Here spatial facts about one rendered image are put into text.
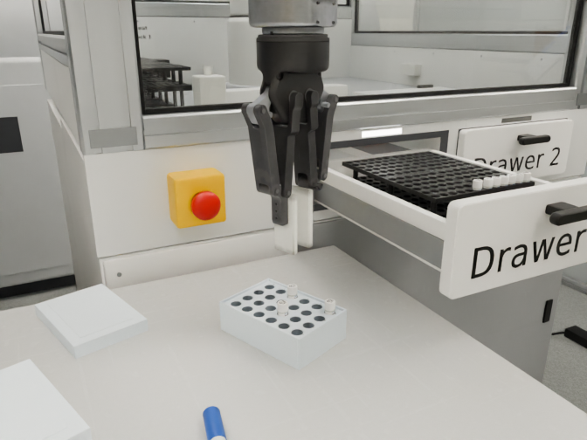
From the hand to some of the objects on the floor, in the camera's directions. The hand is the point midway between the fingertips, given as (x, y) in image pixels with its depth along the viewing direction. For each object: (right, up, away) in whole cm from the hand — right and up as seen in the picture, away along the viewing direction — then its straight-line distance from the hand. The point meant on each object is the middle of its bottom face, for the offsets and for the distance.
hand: (293, 220), depth 60 cm
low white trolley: (-8, -89, +16) cm, 91 cm away
